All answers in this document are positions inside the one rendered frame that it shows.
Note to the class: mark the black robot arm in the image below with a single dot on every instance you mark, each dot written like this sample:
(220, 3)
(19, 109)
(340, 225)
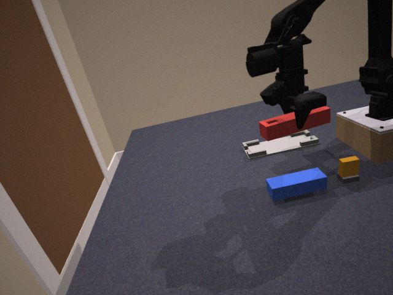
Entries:
(376, 76)

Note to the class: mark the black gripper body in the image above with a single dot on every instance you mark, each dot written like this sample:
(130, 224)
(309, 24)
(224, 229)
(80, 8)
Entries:
(302, 102)

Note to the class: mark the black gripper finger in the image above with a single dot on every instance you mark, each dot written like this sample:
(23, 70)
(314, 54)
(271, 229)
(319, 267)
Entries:
(300, 116)
(285, 103)

